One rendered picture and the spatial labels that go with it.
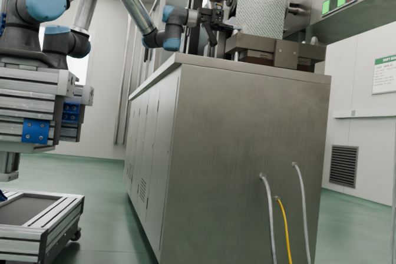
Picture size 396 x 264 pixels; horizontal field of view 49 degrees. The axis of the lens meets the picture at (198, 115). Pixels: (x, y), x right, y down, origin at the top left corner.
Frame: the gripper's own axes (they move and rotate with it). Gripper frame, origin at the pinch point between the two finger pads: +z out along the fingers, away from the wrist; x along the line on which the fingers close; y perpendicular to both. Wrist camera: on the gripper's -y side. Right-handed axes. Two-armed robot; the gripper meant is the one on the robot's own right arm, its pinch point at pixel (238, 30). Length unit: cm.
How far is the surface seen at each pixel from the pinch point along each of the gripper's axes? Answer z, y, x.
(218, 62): -14.5, -20.6, -26.0
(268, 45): 7.4, -9.5, -20.0
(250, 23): 5.1, 3.9, -0.2
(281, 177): 16, -62, -26
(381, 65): 262, 57, 263
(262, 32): 11.5, 1.1, -0.2
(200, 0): -12.6, 21.4, 33.0
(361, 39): 263, 99, 311
